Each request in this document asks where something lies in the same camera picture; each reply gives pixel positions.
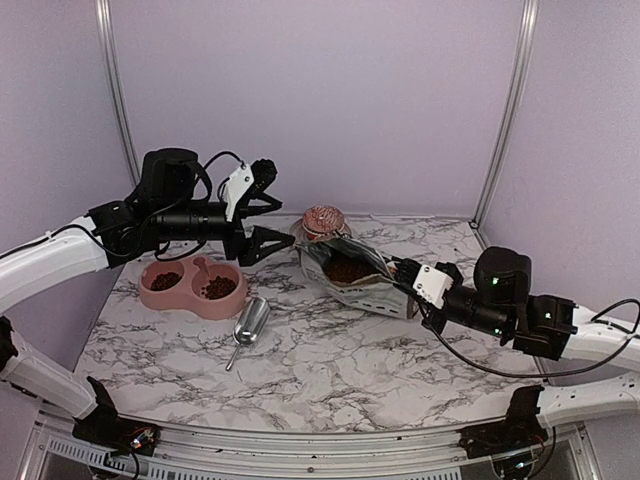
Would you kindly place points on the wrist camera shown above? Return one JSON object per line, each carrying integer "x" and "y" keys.
{"x": 433, "y": 282}
{"x": 253, "y": 178}

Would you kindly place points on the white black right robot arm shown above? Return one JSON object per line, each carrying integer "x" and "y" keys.
{"x": 501, "y": 305}

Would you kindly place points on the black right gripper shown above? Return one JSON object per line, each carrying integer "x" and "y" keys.
{"x": 435, "y": 322}

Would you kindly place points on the silver metal scoop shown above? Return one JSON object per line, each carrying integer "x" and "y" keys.
{"x": 249, "y": 326}

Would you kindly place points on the white brown pet food bag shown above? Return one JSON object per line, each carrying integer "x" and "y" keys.
{"x": 355, "y": 274}

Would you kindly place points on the brown kibble in feeder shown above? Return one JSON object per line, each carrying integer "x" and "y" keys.
{"x": 215, "y": 289}

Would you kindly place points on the white tape roll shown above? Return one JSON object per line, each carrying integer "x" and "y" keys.
{"x": 303, "y": 239}

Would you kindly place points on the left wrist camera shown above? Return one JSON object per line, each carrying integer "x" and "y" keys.
{"x": 253, "y": 178}

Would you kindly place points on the pink double pet feeder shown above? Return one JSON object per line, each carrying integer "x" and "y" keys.
{"x": 195, "y": 272}

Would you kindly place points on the right aluminium frame post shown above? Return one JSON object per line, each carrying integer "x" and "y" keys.
{"x": 515, "y": 91}

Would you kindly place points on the red patterned ceramic bowl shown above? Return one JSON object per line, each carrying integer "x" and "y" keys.
{"x": 322, "y": 220}

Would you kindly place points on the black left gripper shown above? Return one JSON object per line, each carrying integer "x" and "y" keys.
{"x": 249, "y": 249}

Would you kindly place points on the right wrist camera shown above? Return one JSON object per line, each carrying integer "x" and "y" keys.
{"x": 433, "y": 282}

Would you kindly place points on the aluminium front frame rail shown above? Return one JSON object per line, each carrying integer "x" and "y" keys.
{"x": 191, "y": 452}

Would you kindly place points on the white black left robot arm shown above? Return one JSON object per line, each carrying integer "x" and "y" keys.
{"x": 175, "y": 200}

